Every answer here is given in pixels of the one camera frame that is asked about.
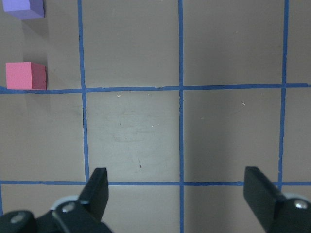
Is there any purple foam block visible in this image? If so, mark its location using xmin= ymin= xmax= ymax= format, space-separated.
xmin=2 ymin=0 xmax=45 ymax=20

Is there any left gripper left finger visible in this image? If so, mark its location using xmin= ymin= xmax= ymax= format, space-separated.
xmin=52 ymin=168 xmax=109 ymax=233

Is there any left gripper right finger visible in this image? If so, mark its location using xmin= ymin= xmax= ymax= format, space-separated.
xmin=243 ymin=166 xmax=311 ymax=233

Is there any red foam block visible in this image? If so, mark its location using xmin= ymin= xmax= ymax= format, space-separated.
xmin=5 ymin=62 xmax=47 ymax=90

